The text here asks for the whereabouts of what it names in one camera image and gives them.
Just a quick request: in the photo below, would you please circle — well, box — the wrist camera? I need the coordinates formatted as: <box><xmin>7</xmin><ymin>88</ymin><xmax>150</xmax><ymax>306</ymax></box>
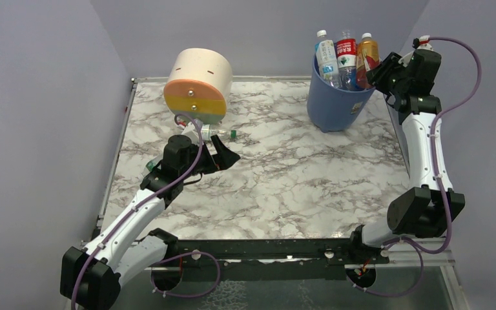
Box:
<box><xmin>181</xmin><ymin>122</ymin><xmax>201</xmax><ymax>147</ymax></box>
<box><xmin>399</xmin><ymin>35</ymin><xmax>434</xmax><ymax>67</ymax></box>

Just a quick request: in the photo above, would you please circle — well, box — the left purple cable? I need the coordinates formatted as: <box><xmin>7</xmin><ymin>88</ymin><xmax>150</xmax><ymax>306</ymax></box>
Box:
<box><xmin>70</xmin><ymin>113</ymin><xmax>222</xmax><ymax>310</ymax></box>

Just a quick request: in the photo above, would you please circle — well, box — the green cap clear bottle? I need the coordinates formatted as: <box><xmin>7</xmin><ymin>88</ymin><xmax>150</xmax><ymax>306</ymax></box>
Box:
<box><xmin>201</xmin><ymin>125</ymin><xmax>238</xmax><ymax>141</ymax></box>

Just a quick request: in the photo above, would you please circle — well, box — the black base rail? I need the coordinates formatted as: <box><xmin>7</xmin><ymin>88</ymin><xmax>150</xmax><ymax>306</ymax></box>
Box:
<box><xmin>90</xmin><ymin>229</ymin><xmax>403</xmax><ymax>284</ymax></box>

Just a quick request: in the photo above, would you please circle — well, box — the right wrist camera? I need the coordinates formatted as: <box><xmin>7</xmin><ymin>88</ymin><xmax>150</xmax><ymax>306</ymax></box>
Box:
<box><xmin>399</xmin><ymin>35</ymin><xmax>434</xmax><ymax>67</ymax></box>

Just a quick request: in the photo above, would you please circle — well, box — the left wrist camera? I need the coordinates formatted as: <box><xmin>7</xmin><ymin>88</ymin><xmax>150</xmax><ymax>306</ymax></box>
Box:
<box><xmin>181</xmin><ymin>122</ymin><xmax>201</xmax><ymax>147</ymax></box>

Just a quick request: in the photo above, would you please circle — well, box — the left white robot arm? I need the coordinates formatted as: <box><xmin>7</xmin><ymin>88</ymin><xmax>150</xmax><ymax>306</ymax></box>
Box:
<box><xmin>60</xmin><ymin>135</ymin><xmax>240</xmax><ymax>309</ymax></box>

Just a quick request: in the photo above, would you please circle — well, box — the green label tea bottle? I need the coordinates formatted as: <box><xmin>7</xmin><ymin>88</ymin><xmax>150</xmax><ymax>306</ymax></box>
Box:
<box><xmin>145</xmin><ymin>157</ymin><xmax>161</xmax><ymax>173</ymax></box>

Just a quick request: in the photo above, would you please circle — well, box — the red label clear bottle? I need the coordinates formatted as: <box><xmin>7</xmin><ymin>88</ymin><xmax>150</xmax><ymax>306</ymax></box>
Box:
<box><xmin>335</xmin><ymin>29</ymin><xmax>358</xmax><ymax>91</ymax></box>

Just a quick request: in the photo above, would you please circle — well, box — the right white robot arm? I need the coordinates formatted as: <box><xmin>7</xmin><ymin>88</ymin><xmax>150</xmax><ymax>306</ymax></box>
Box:
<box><xmin>350</xmin><ymin>49</ymin><xmax>466</xmax><ymax>254</ymax></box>

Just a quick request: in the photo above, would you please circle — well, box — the red yellow label juice bottle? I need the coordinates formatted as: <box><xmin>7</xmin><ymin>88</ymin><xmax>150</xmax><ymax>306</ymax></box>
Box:
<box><xmin>356</xmin><ymin>32</ymin><xmax>380</xmax><ymax>89</ymax></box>

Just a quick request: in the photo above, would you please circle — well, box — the beige round drum box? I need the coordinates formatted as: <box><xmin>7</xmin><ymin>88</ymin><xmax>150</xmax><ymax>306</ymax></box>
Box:
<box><xmin>163</xmin><ymin>48</ymin><xmax>233</xmax><ymax>125</ymax></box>

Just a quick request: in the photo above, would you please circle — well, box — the white blue label tea bottle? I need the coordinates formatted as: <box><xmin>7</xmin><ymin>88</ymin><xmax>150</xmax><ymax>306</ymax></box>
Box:
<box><xmin>315</xmin><ymin>30</ymin><xmax>341</xmax><ymax>88</ymax></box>

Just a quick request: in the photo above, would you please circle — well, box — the blue plastic bin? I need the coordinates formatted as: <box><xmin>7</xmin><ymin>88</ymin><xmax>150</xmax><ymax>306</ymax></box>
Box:
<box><xmin>307</xmin><ymin>56</ymin><xmax>375</xmax><ymax>132</ymax></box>

